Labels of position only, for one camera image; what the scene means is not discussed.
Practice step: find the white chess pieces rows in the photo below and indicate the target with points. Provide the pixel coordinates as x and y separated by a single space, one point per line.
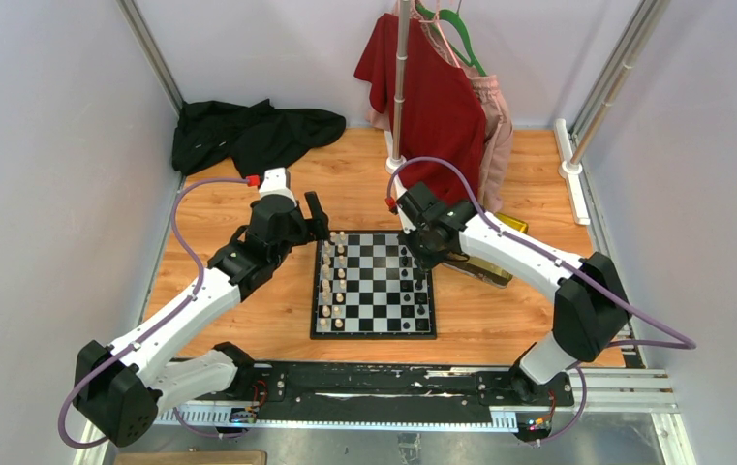
332 283

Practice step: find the black white chess board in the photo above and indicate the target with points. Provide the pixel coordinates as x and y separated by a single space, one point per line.
387 295

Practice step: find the green clothes hanger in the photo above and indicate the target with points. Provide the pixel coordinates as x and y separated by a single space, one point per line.
465 54

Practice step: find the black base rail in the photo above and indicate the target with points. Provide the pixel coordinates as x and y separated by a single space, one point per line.
391 395

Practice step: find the red shirt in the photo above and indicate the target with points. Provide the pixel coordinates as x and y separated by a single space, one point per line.
441 115

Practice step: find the pink garment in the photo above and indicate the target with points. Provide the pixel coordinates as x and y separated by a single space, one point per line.
499 132

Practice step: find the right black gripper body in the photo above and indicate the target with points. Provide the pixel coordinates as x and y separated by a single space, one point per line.
426 254

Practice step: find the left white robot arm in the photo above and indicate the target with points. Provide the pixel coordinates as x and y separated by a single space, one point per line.
120 387

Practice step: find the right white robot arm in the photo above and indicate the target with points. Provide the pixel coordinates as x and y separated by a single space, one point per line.
586 293

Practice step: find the white clothes rack stand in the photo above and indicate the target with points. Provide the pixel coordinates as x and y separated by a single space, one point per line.
394 161

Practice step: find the yellow metal tin box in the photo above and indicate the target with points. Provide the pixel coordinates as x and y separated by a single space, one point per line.
482 270

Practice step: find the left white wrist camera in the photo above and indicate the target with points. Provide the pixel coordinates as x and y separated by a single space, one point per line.
277 182

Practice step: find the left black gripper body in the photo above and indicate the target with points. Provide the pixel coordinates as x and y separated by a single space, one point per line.
298 235

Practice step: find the black cloth pile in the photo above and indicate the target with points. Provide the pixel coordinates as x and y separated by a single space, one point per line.
255 138

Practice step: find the right white rack foot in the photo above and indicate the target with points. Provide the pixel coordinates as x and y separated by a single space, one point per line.
573 139

